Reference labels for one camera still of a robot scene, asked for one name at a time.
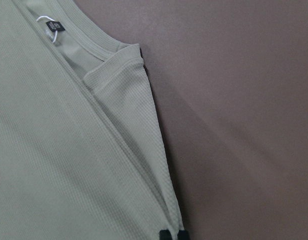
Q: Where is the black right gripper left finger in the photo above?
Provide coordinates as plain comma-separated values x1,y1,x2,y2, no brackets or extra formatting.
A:
159,229,170,240

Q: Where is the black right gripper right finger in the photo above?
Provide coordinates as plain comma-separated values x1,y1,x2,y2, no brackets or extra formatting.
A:
177,229,189,240

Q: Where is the sage green long-sleeve shirt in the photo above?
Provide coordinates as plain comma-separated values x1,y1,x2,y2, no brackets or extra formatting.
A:
0,0,184,240

